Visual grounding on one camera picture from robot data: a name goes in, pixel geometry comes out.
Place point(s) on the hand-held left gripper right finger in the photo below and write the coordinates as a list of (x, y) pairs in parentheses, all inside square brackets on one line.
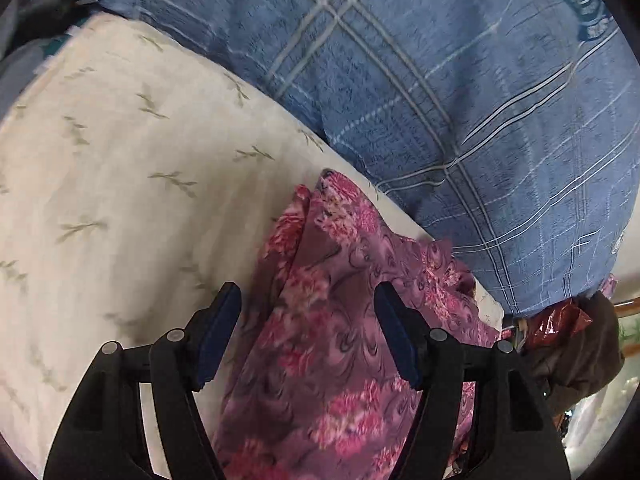
[(400, 340)]

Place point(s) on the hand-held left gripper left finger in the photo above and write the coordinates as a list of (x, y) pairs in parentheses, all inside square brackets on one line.
[(220, 330)]

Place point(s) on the pink floral shirt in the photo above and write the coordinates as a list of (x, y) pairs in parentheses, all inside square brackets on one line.
[(330, 310)]

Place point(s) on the red plastic bag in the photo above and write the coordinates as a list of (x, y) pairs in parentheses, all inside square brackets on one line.
[(555, 322)]

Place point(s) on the brown fleece garment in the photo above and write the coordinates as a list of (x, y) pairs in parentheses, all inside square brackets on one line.
[(575, 360)]

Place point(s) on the cream leaf-print pillow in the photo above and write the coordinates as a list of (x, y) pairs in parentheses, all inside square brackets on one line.
[(125, 185)]

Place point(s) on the blue plaid quilt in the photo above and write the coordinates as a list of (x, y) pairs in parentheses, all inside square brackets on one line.
[(450, 85)]

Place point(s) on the clear plastic bags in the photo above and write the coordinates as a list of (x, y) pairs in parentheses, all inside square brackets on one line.
[(595, 420)]

